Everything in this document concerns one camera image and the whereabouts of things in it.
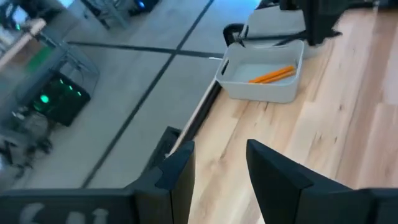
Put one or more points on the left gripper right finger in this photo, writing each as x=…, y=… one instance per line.
x=295, y=202

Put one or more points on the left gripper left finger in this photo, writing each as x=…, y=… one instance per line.
x=155, y=205

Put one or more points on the black pen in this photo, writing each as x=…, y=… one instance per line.
x=290, y=39

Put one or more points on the grey plastic bin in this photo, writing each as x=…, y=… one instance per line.
x=273, y=18
x=264, y=93

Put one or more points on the orange pencil pink eraser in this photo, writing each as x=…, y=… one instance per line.
x=272, y=74
x=281, y=77

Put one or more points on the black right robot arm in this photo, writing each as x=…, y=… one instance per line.
x=292, y=3

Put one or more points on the black clamp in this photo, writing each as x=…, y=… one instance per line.
x=230, y=31

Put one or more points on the black computer tower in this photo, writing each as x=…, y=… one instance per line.
x=59, y=102

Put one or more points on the black device blue light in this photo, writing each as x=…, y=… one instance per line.
x=143, y=6

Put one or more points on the wooden beam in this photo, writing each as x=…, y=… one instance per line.
x=23, y=40

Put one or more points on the black aluminium table frame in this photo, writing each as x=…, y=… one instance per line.
x=205, y=109

